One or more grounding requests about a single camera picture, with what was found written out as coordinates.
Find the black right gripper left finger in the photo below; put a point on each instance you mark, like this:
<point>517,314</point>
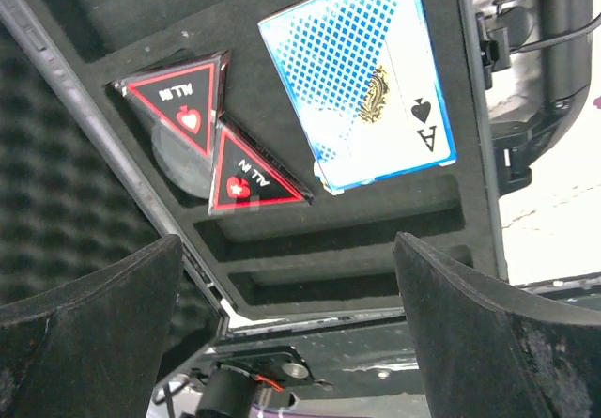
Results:
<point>92,347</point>

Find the blue playing card deck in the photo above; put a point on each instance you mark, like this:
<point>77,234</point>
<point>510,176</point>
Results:
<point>363,81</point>

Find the red triangle all-in button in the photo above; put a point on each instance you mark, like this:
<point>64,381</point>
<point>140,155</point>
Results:
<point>186,96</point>
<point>246,177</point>

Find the clear round dealer button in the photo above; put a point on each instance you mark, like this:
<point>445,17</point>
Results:
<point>185,166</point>

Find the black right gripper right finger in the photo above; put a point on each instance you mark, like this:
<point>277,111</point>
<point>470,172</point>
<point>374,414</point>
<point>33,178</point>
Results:
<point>489,349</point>

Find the black foam lined carry case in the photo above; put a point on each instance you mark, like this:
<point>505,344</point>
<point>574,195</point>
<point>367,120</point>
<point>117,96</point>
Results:
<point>81,188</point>

